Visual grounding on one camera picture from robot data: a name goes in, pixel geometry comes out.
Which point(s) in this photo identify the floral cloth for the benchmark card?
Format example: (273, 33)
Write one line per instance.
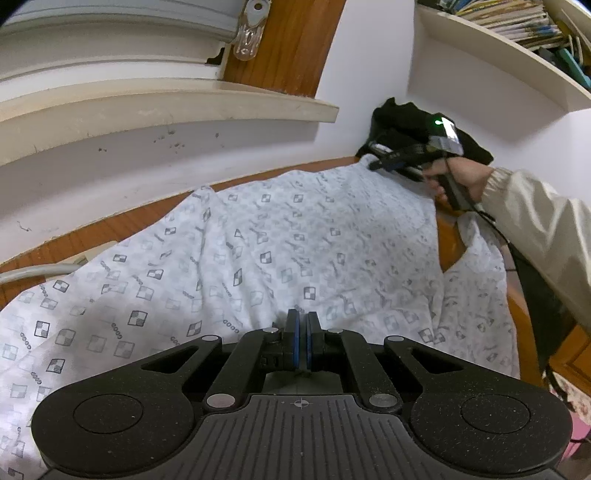
(572, 392)

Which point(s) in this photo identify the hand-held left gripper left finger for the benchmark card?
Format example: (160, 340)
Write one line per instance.
(292, 341)

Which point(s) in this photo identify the wooden window frame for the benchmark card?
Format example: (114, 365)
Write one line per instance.
(291, 46)

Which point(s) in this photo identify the wooden cabinet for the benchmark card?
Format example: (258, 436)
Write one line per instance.
(577, 350)

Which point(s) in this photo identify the person's right hand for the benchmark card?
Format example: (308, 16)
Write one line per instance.
(468, 177)

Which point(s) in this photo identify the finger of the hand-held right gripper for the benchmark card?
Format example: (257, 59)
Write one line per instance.
(397, 158)
(418, 171)

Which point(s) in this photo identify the pink cloth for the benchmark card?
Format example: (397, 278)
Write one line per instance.
(579, 436)

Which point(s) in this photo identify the black folded garment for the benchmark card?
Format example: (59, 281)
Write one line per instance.
(401, 115)

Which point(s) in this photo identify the white patterned pajama shirt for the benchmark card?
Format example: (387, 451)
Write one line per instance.
(277, 230)

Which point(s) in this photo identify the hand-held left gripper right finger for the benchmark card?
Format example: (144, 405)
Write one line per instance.
(311, 341)

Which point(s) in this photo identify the person's right forearm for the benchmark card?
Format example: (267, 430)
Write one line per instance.
(545, 230)

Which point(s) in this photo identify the row of books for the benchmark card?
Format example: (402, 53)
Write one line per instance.
(517, 18)

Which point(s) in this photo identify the grey window blind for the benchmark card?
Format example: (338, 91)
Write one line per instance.
(92, 27)

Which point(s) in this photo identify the black laptop bag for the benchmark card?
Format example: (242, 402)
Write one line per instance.
(545, 304)

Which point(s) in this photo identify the cream wall shelf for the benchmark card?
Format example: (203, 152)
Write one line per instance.
(461, 46)

